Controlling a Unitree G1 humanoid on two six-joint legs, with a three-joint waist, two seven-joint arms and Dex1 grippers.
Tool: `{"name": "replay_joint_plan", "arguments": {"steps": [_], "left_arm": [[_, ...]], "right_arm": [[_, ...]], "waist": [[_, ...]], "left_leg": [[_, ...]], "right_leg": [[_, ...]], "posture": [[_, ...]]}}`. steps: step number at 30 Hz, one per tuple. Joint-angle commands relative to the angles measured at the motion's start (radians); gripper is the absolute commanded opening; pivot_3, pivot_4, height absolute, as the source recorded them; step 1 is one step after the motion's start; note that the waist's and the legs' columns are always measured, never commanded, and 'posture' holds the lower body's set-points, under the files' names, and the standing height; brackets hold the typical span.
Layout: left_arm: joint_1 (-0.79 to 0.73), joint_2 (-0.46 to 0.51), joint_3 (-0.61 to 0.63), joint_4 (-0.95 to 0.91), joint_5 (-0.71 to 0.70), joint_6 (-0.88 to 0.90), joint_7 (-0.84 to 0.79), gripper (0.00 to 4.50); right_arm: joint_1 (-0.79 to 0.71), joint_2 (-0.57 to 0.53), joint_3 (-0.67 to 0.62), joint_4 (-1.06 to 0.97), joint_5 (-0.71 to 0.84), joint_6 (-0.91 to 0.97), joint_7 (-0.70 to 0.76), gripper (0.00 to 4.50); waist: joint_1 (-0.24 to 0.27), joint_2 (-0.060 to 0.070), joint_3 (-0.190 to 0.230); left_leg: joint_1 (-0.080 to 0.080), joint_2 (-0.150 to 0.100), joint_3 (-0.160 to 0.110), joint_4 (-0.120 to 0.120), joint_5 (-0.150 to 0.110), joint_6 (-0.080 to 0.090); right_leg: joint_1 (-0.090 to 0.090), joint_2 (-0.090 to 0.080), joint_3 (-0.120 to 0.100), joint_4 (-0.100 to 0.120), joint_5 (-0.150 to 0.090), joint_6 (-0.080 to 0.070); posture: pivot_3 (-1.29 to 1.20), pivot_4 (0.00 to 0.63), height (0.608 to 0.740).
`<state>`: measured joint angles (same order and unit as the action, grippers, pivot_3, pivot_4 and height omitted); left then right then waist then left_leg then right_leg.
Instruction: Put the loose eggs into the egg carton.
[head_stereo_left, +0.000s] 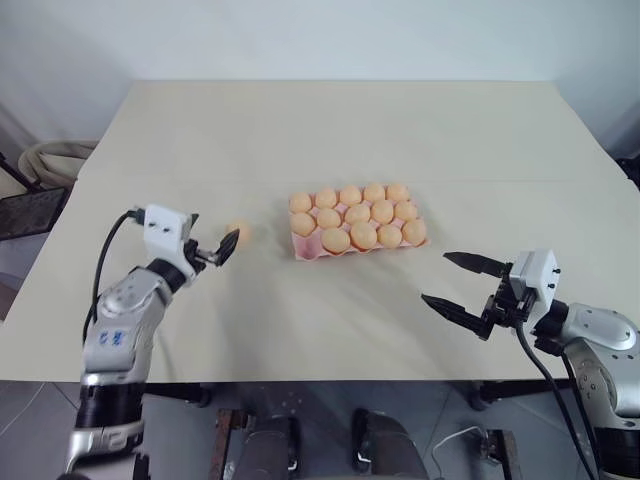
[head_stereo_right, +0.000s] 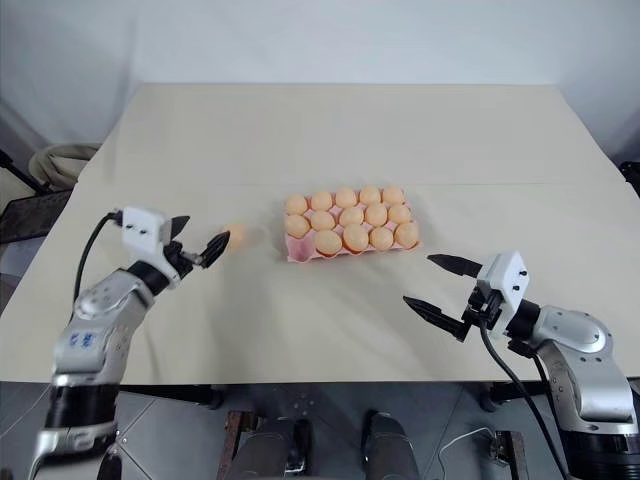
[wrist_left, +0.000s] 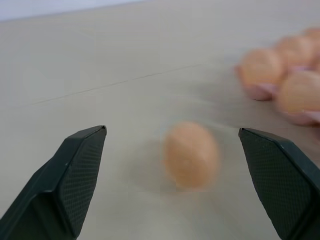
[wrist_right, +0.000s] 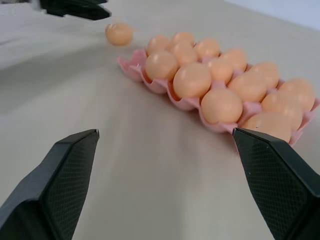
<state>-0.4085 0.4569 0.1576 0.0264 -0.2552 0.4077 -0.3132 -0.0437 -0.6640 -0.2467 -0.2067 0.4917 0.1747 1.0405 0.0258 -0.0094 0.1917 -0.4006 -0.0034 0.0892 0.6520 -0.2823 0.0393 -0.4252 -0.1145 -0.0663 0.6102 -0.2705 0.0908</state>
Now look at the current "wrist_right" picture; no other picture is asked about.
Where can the orange plastic egg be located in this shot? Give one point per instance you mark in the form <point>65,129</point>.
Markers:
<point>298,93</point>
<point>268,127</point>
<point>119,34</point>
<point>160,65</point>
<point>192,80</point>
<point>222,106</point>
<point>236,58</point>
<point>185,53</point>
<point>183,37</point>
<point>267,73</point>
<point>156,44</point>
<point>221,69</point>
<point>283,107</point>
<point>208,47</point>
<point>248,87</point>

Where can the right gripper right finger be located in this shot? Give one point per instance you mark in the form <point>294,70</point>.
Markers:
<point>280,185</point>

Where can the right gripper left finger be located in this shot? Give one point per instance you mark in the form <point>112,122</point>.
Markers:
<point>52,190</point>

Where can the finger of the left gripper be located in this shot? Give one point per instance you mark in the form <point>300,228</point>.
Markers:
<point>72,1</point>
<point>82,12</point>

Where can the pink plastic egg tray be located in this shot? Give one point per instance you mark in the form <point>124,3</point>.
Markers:
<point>133,65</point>

